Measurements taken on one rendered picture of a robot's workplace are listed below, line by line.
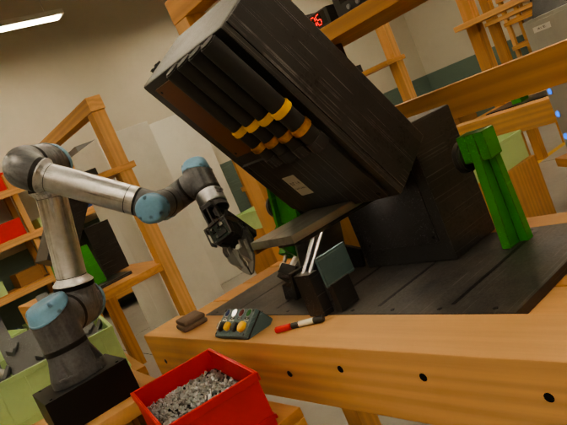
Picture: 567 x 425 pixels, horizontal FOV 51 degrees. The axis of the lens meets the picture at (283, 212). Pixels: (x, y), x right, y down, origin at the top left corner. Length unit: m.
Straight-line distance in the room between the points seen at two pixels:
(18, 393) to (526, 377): 1.62
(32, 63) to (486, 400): 8.54
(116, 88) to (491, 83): 8.13
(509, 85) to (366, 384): 0.81
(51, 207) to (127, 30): 8.12
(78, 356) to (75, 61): 7.84
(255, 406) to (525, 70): 0.98
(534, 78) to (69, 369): 1.37
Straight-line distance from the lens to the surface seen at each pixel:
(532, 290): 1.16
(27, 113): 8.91
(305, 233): 1.26
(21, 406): 2.16
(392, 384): 1.16
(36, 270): 8.04
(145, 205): 1.49
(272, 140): 1.22
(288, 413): 1.29
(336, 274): 1.39
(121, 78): 9.48
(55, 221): 1.78
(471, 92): 1.63
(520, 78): 1.56
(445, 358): 1.03
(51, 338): 1.69
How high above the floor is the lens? 1.33
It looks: 7 degrees down
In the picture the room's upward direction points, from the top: 23 degrees counter-clockwise
